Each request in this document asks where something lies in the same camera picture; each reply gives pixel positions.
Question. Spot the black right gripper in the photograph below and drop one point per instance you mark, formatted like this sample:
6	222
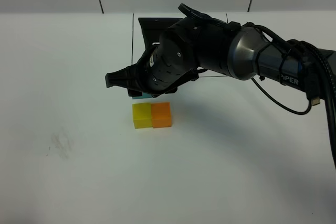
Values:
168	64

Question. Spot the blue block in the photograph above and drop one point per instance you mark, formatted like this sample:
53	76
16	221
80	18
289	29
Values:
143	96

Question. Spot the yellow block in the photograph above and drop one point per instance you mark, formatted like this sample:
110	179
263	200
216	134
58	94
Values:
142	115

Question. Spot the orange block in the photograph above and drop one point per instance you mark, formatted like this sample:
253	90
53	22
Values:
161	115

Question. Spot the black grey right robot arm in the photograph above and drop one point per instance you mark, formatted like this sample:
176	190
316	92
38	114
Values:
244	51

